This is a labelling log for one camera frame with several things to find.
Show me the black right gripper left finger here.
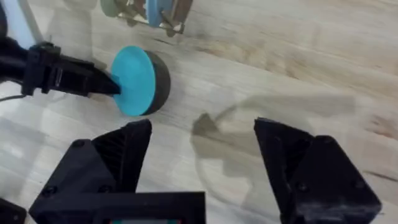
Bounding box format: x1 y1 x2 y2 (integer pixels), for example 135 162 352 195
29 119 153 224

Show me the black wire dish rack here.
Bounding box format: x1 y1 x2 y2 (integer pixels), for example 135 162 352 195
113 0 194 37

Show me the pale green plate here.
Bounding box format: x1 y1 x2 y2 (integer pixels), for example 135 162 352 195
99 0 126 19

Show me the thin grey cable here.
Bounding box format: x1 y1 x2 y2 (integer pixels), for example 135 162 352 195
0 94 27 103

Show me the turquoise round plate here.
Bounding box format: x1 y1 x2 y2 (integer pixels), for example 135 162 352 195
110 45 172 118

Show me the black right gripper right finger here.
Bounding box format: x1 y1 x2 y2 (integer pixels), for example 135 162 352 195
253 117 383 224

